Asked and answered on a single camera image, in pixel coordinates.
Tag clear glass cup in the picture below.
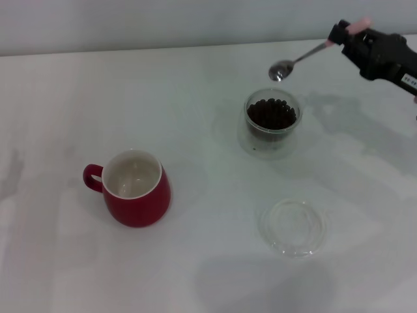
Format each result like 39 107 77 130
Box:
239 87 309 161

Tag pink handled metal spoon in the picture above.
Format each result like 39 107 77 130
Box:
268 17 373 83

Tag clear glass saucer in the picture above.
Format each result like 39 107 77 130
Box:
258 198 328 259

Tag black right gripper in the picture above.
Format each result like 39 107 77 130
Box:
326 19 417 97

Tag dark coffee beans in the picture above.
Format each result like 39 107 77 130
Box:
246 97 297 144

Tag red ceramic mug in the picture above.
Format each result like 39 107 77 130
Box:
82 149 172 229

